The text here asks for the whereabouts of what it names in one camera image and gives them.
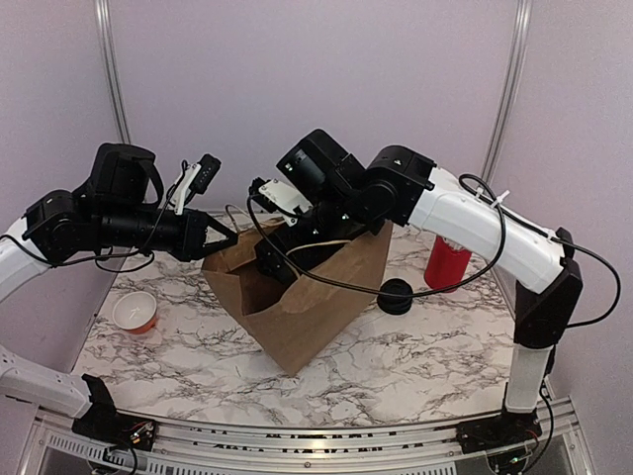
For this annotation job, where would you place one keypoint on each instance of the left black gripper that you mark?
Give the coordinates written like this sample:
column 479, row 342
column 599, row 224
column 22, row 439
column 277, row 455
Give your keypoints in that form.
column 189, row 244

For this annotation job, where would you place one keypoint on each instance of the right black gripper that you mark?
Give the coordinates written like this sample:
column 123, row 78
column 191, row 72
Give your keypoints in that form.
column 279, row 268

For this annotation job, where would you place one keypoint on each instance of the brown paper bag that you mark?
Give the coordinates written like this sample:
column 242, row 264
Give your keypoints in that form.
column 293, row 323

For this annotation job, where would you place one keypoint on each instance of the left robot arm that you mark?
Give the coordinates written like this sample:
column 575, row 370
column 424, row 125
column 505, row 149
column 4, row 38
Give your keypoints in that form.
column 121, row 210

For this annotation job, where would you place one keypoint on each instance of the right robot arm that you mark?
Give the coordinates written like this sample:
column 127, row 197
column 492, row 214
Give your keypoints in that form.
column 411, row 190

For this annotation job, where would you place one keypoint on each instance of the stack of black lids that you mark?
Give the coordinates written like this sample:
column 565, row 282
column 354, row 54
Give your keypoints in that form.
column 395, row 298

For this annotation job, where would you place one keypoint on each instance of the orange white bowl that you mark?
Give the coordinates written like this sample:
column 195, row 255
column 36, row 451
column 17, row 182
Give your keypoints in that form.
column 135, row 312

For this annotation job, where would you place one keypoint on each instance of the red cylindrical holder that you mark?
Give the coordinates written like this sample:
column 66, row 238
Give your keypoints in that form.
column 447, row 264

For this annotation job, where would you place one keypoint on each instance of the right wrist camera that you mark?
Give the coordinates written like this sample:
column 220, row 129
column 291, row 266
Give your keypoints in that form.
column 322, row 178

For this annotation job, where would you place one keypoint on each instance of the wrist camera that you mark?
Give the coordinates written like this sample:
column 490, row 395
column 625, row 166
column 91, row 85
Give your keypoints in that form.
column 195, row 180
column 322, row 178

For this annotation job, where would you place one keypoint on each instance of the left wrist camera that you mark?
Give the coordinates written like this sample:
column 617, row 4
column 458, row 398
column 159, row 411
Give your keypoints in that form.
column 195, row 180

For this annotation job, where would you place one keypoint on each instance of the aluminium front rail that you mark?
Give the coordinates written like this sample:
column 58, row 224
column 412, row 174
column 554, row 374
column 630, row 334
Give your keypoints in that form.
column 187, row 447

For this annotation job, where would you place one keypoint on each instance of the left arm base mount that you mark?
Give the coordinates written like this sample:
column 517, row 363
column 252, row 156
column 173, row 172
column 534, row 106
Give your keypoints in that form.
column 104, row 422

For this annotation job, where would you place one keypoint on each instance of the left aluminium frame post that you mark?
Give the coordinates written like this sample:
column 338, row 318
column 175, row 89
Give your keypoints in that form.
column 108, row 51

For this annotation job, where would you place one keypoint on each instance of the aluminium frame post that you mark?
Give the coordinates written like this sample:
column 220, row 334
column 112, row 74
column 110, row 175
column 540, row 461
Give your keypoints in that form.
column 108, row 51
column 509, row 91

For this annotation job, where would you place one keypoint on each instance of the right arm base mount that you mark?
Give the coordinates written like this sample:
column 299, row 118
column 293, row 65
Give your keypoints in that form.
column 497, row 431

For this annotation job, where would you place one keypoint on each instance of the right aluminium frame post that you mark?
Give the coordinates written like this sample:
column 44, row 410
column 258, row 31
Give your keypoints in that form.
column 509, row 91

